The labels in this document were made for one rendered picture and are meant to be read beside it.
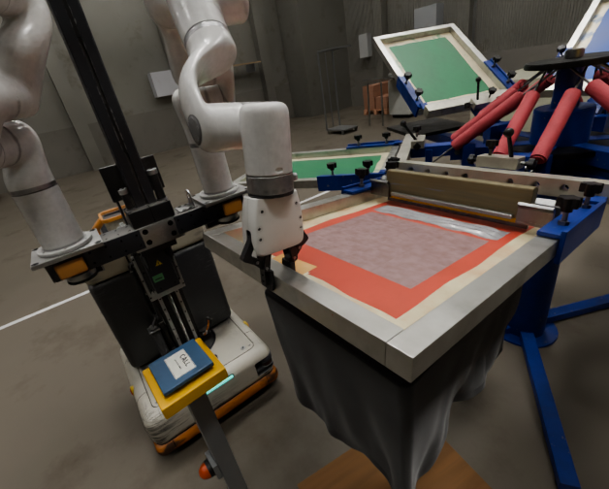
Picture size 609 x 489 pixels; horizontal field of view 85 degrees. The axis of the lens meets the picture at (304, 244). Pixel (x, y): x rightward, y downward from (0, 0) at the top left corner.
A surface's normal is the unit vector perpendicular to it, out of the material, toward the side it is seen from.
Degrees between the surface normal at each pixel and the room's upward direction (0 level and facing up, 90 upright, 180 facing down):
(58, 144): 90
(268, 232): 90
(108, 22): 90
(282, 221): 92
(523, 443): 0
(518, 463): 0
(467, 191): 82
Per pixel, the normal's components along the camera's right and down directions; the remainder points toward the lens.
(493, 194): -0.77, 0.28
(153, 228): 0.59, 0.29
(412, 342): -0.05, -0.92
